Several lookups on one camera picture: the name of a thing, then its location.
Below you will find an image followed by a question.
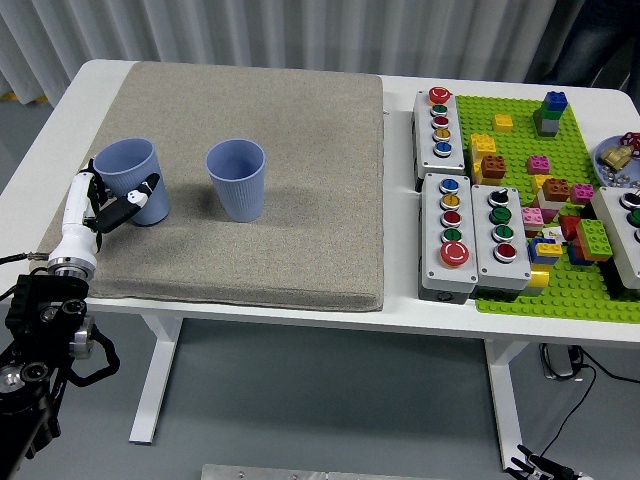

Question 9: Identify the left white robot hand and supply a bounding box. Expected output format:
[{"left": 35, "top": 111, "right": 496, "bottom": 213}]
[{"left": 47, "top": 157, "right": 162, "bottom": 267}]

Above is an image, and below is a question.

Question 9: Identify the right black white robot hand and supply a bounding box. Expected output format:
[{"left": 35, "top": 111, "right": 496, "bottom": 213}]
[{"left": 504, "top": 443, "right": 591, "bottom": 480}]

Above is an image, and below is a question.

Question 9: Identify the blue ribbed plastic cup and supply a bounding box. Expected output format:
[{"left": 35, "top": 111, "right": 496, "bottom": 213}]
[
  {"left": 205, "top": 138, "right": 266, "bottom": 224},
  {"left": 93, "top": 138, "right": 170, "bottom": 226}
]

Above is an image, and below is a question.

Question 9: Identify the grey power strip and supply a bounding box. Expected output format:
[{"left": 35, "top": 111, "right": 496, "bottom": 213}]
[{"left": 538, "top": 342, "right": 584, "bottom": 381}]

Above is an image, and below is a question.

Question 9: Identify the grey box with black selector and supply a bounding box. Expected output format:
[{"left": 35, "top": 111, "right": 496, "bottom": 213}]
[{"left": 471, "top": 183, "right": 533, "bottom": 301}]

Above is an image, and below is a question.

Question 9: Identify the grey-brown fabric mat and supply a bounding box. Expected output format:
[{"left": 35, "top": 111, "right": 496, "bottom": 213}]
[{"left": 38, "top": 60, "right": 385, "bottom": 312}]

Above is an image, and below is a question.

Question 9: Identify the grey five-button control box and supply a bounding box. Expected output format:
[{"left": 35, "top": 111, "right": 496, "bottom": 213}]
[
  {"left": 411, "top": 86, "right": 468, "bottom": 192},
  {"left": 418, "top": 172, "right": 480, "bottom": 303}
]

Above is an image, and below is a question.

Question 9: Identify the large green toy brick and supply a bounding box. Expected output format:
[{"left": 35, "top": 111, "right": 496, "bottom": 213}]
[{"left": 575, "top": 218, "right": 615, "bottom": 260}]

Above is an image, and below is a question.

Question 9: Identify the red toy brick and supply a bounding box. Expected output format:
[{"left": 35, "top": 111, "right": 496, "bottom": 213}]
[{"left": 558, "top": 214, "right": 584, "bottom": 242}]

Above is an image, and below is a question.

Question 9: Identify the cream button control box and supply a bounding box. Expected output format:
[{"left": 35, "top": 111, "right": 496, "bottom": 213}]
[{"left": 589, "top": 185, "right": 640, "bottom": 292}]

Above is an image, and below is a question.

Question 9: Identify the white toy brick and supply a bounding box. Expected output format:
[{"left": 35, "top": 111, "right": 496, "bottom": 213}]
[{"left": 532, "top": 192, "right": 564, "bottom": 214}]

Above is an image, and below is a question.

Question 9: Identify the brown toy brick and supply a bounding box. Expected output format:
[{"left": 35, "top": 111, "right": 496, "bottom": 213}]
[
  {"left": 542, "top": 178, "right": 571, "bottom": 202},
  {"left": 480, "top": 154, "right": 508, "bottom": 180}
]

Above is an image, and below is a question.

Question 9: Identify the white pleated curtain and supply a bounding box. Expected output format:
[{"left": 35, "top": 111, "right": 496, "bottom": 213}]
[{"left": 0, "top": 0, "right": 640, "bottom": 109}]

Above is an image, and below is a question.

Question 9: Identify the white table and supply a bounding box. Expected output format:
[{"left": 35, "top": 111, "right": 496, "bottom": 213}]
[{"left": 0, "top": 58, "right": 640, "bottom": 472}]

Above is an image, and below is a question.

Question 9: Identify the pale blue dish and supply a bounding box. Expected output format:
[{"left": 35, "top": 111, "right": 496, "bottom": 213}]
[{"left": 593, "top": 135, "right": 640, "bottom": 187}]

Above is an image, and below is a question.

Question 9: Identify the brass pipe fitting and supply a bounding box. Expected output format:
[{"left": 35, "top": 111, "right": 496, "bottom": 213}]
[{"left": 599, "top": 144, "right": 632, "bottom": 169}]

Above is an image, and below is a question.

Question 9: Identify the green studded baseplate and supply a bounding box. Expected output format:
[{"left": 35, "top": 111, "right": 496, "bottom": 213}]
[{"left": 454, "top": 94, "right": 640, "bottom": 325}]

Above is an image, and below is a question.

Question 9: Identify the grey toy brick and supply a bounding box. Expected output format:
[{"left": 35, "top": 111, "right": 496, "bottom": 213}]
[{"left": 532, "top": 110, "right": 560, "bottom": 138}]

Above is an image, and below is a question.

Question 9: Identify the black power cable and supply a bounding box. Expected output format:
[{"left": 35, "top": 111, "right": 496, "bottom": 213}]
[{"left": 529, "top": 344, "right": 640, "bottom": 464}]

